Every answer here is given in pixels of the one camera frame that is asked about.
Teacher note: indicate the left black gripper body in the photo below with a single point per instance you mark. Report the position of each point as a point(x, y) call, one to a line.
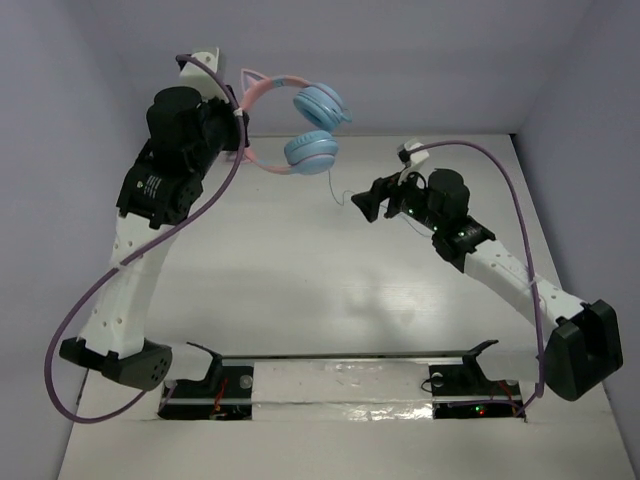
point(232, 128)

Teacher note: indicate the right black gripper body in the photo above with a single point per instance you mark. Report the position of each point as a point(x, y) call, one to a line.
point(406, 197)

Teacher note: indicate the pink blue cat-ear headphones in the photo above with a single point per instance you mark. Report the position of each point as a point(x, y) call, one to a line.
point(312, 148)

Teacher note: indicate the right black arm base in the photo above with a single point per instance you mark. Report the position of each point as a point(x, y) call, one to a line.
point(462, 391)

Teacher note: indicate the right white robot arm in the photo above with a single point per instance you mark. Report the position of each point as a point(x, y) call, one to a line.
point(578, 343)

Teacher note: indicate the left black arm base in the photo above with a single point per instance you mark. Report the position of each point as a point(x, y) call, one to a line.
point(224, 394)

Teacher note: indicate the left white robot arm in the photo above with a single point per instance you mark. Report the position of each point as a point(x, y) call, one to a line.
point(105, 330)

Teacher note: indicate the white foam front panel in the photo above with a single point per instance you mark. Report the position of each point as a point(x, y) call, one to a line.
point(360, 391)

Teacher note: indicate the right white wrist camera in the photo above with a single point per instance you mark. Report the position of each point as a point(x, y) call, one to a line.
point(412, 154)

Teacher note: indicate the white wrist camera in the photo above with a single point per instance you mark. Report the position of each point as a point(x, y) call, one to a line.
point(412, 154)
point(195, 77)

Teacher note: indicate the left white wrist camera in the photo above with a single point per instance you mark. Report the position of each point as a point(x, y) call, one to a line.
point(195, 77)

